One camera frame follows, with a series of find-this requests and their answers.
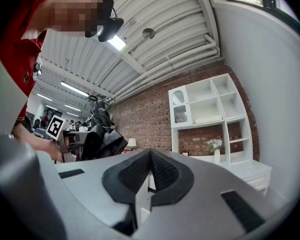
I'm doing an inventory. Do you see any white ceiling pipe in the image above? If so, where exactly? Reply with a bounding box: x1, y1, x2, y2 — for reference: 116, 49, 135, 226
107, 33, 221, 106

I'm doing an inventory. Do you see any white flower bouquet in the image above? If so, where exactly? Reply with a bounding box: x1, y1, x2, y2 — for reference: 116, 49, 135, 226
206, 138, 223, 153

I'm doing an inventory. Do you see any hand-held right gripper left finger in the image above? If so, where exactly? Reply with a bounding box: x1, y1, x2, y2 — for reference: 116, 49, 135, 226
0, 131, 152, 240

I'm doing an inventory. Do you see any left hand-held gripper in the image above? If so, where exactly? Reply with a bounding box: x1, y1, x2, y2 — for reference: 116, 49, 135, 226
45, 115, 79, 163

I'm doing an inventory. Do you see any long ceiling strip light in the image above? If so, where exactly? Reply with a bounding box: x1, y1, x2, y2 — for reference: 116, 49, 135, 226
64, 104, 82, 112
60, 81, 90, 97
36, 93, 53, 102

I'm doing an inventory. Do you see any person's red shirt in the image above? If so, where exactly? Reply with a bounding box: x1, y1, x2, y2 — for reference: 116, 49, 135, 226
0, 0, 53, 122

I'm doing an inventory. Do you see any person's head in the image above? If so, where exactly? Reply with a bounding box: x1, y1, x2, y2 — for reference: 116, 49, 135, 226
43, 0, 106, 39

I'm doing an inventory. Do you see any person's left hand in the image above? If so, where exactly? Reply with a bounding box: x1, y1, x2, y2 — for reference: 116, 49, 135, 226
46, 139, 64, 163

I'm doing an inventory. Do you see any rectangular ceiling light panel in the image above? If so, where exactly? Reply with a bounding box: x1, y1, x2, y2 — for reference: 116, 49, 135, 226
107, 34, 127, 52

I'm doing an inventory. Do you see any black head-mounted camera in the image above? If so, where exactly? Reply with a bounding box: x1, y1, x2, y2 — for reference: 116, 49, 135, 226
91, 0, 125, 43

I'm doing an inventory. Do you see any white shelf unit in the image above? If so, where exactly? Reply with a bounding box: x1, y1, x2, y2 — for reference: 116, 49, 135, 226
168, 73, 254, 166

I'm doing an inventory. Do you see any person's left forearm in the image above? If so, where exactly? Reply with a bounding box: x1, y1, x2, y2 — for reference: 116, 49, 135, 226
11, 122, 53, 157

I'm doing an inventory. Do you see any white chest harness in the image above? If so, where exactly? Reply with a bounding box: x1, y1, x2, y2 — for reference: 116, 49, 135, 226
31, 55, 43, 82

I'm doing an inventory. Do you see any small white table lamp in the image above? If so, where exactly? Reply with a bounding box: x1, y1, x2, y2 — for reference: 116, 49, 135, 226
127, 138, 138, 152

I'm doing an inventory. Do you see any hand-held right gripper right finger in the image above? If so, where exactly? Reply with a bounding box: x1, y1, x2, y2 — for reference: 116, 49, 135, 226
133, 147, 295, 240

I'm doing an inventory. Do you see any round metal ceiling lamp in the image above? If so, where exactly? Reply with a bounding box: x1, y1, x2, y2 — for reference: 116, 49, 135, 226
142, 27, 156, 40

